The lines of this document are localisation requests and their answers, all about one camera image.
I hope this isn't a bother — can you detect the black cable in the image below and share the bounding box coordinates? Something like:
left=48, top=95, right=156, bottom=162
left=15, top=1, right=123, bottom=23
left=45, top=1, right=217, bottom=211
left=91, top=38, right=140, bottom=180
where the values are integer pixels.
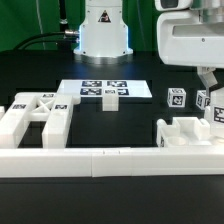
left=13, top=29, right=81, bottom=51

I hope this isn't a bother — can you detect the small tagged cube right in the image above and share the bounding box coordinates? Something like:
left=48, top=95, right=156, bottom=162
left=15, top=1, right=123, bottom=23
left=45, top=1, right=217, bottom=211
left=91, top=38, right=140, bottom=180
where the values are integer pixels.
left=196, top=90, right=210, bottom=110

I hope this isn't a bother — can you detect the white tagged cube part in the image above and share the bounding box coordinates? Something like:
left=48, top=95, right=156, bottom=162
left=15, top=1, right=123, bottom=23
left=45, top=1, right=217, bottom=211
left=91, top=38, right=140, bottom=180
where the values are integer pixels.
left=167, top=88, right=186, bottom=108

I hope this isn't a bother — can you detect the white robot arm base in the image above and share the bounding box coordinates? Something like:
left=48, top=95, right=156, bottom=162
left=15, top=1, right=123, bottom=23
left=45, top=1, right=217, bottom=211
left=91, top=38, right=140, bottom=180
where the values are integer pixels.
left=74, top=0, right=133, bottom=64

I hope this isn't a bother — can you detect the white base tag plate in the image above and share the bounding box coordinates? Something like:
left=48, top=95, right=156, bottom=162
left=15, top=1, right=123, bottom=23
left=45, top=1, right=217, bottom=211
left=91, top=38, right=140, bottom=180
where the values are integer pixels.
left=57, top=79, right=152, bottom=98

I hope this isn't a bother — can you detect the white fence wall rail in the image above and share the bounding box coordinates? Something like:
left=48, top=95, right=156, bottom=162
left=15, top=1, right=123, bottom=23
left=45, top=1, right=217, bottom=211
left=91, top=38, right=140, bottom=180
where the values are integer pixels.
left=0, top=146, right=224, bottom=178

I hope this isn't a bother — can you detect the white chair back frame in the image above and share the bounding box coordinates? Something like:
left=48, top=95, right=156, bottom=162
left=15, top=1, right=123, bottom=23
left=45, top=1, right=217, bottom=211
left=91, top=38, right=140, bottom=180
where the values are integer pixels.
left=0, top=92, right=81, bottom=149

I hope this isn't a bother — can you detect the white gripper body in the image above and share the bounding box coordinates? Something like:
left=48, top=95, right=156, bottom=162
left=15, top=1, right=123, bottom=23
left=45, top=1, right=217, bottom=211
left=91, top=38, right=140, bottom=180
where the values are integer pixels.
left=155, top=0, right=224, bottom=68

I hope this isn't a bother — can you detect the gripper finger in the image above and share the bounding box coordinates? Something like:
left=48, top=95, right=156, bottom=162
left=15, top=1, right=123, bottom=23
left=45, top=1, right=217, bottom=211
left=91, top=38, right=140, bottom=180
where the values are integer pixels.
left=197, top=67, right=217, bottom=96

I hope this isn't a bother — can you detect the white chair seat panel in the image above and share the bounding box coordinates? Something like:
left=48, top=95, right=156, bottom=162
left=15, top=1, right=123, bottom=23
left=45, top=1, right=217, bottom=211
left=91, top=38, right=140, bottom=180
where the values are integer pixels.
left=155, top=116, right=224, bottom=148

